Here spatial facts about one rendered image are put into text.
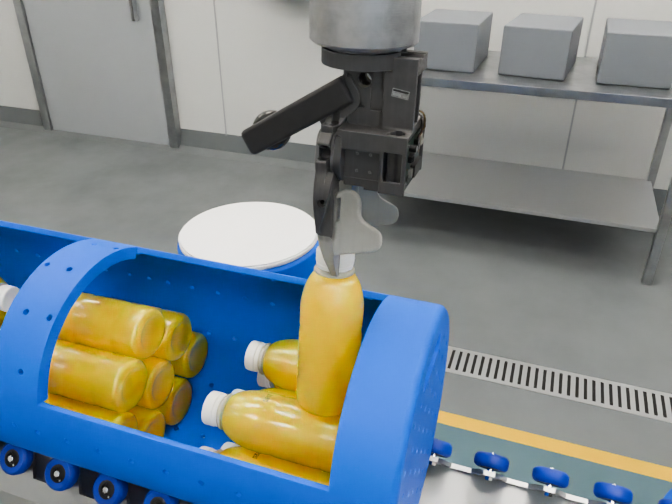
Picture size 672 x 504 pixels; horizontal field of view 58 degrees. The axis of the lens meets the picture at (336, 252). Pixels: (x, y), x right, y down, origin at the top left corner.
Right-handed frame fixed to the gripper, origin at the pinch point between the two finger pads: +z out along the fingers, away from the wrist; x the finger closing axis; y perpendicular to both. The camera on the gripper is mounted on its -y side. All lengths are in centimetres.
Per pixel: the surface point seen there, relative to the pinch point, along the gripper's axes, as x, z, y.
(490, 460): 9.3, 32.0, 18.5
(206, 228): 44, 26, -43
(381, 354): -4.6, 7.6, 6.5
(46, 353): -10.8, 13.2, -29.7
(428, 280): 205, 127, -23
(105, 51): 320, 61, -288
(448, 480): 8.9, 37.2, 13.7
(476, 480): 10.2, 37.2, 17.3
